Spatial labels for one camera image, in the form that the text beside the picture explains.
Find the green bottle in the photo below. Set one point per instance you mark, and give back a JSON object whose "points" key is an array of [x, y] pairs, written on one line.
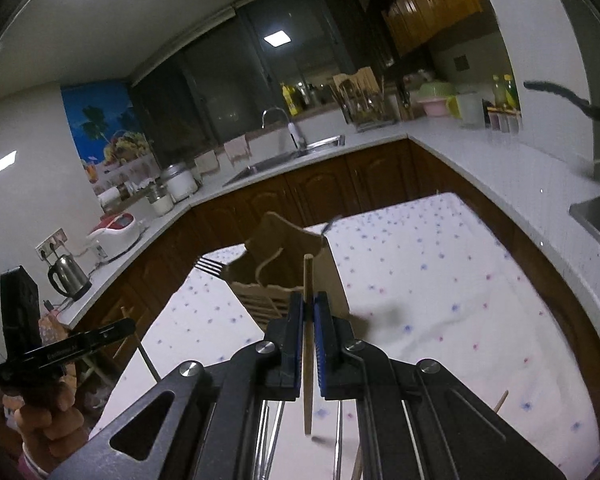
{"points": [[497, 92], [511, 91]]}

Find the metal dish rack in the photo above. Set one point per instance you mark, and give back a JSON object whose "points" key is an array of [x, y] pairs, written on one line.
{"points": [[365, 110]]}

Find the dark wooden lower cabinets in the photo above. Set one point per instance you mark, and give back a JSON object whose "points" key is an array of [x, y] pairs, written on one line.
{"points": [[330, 180]]}

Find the white pot with lid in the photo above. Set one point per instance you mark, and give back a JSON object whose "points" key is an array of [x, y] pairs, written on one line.
{"points": [[180, 182]]}

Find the white plastic pitcher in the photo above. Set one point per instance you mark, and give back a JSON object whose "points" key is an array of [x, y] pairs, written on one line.
{"points": [[470, 107]]}

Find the white dotted tablecloth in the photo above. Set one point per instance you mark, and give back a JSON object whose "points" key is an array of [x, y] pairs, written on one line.
{"points": [[430, 285]]}

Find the wooden chopstick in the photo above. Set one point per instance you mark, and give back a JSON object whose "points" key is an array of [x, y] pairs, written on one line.
{"points": [[308, 280], [501, 401], [356, 465], [147, 360]]}

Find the pink basin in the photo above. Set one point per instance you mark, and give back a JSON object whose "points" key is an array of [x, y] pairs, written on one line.
{"points": [[432, 109]]}

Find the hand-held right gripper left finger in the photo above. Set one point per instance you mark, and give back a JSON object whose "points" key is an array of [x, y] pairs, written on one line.
{"points": [[296, 340]]}

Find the dark bottle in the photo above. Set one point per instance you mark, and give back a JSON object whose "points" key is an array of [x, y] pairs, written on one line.
{"points": [[308, 95]]}

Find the steel kitchen sink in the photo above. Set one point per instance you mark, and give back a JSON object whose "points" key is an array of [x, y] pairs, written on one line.
{"points": [[285, 157]]}

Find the small white container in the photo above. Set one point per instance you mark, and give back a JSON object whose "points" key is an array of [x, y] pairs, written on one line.
{"points": [[110, 200]]}

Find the wooden upper cabinets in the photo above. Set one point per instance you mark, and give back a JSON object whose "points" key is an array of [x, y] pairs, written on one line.
{"points": [[420, 0]]}

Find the wall power outlet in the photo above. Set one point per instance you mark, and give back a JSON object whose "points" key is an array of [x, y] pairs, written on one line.
{"points": [[52, 245]]}

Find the steel stove basin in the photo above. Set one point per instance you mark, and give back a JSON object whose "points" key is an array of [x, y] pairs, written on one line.
{"points": [[597, 220]]}

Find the person's left hand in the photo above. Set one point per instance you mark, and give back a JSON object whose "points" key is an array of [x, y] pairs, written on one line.
{"points": [[45, 420]]}

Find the wooden utensil holder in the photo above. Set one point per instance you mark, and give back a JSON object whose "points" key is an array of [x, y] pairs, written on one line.
{"points": [[335, 285]]}

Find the yellow bottle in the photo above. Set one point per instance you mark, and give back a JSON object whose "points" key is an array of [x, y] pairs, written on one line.
{"points": [[291, 100]]}

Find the wooden cutting board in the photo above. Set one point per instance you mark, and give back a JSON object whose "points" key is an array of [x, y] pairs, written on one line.
{"points": [[357, 80]]}

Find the steel electric kettle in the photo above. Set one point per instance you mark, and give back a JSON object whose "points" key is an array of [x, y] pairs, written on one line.
{"points": [[67, 275]]}

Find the blue palm wall poster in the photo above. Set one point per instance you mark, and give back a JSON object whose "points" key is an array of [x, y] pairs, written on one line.
{"points": [[100, 125]]}

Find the red white rice cooker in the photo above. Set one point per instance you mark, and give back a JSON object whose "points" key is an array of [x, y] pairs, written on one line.
{"points": [[117, 235]]}

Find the chrome kitchen faucet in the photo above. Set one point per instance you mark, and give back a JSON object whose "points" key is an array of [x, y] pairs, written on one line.
{"points": [[280, 125]]}

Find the beige dish cloth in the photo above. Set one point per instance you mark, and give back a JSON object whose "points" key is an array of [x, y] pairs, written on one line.
{"points": [[237, 150], [207, 162]]}

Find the glass jar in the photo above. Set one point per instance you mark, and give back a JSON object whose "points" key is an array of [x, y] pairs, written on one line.
{"points": [[161, 202]]}

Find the dark kitchen window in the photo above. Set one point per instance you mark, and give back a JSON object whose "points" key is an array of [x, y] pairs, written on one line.
{"points": [[230, 75]]}

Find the dark knife block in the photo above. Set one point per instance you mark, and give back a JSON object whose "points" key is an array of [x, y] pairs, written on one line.
{"points": [[405, 102]]}

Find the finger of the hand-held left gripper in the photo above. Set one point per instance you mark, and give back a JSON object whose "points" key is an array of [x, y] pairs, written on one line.
{"points": [[107, 331]]}

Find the silver metal fork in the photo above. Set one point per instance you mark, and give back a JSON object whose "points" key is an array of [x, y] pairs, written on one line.
{"points": [[207, 265]]}

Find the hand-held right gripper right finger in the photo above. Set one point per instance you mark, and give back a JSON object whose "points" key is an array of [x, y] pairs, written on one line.
{"points": [[321, 345]]}

